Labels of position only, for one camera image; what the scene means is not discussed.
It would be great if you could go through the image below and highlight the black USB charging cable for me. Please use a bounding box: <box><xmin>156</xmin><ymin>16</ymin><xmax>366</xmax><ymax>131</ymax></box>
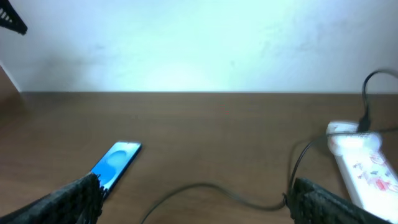
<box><xmin>139</xmin><ymin>68</ymin><xmax>398</xmax><ymax>224</ymax></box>

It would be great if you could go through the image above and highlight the blue Galaxy smartphone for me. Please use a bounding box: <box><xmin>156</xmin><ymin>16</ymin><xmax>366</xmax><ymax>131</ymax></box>
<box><xmin>90</xmin><ymin>141</ymin><xmax>142</xmax><ymax>194</ymax></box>

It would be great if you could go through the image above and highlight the white power strip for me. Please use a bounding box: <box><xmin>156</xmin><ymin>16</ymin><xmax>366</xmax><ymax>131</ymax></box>
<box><xmin>328</xmin><ymin>134</ymin><xmax>397</xmax><ymax>223</ymax></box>

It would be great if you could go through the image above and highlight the white charger adapter plug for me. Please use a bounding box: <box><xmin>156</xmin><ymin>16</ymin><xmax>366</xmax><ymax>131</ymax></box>
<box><xmin>326</xmin><ymin>121</ymin><xmax>359</xmax><ymax>137</ymax></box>

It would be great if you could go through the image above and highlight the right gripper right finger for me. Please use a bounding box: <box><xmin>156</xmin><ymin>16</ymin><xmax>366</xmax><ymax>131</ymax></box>
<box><xmin>285</xmin><ymin>177</ymin><xmax>391</xmax><ymax>224</ymax></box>

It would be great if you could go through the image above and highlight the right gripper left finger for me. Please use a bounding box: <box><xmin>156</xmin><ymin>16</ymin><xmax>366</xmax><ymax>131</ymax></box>
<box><xmin>1</xmin><ymin>172</ymin><xmax>106</xmax><ymax>224</ymax></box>

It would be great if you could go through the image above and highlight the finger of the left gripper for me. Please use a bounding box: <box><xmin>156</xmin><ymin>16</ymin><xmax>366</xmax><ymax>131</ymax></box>
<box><xmin>0</xmin><ymin>0</ymin><xmax>27</xmax><ymax>35</ymax></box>

